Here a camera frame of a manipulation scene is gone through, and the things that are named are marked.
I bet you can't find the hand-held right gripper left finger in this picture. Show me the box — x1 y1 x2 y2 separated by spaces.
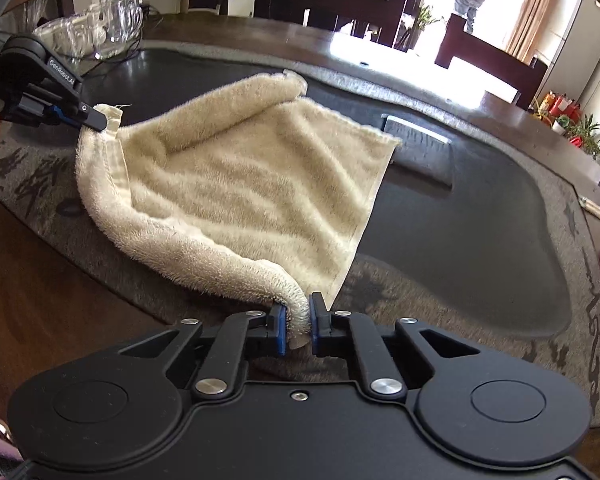
117 301 287 401

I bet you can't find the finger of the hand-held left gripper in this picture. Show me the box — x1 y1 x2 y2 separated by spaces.
16 99 87 129
27 57 110 132

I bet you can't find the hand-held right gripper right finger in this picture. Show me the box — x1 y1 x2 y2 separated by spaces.
310 291 481 401

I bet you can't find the cream terry towel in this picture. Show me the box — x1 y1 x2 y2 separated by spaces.
75 71 401 347

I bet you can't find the group of glass teaware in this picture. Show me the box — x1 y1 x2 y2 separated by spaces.
34 0 147 62

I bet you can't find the grey stone tea tray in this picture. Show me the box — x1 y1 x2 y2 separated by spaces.
0 42 600 428

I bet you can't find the grey stone slab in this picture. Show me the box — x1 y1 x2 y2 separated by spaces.
381 114 455 190

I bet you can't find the dark wooden chair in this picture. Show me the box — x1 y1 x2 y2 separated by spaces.
300 0 427 52
434 12 549 107

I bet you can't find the small green potted plant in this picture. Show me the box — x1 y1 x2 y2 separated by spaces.
569 114 600 162

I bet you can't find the beige curtain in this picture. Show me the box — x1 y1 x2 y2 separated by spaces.
502 0 572 61

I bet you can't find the white refrigerator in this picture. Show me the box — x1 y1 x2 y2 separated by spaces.
534 0 600 70

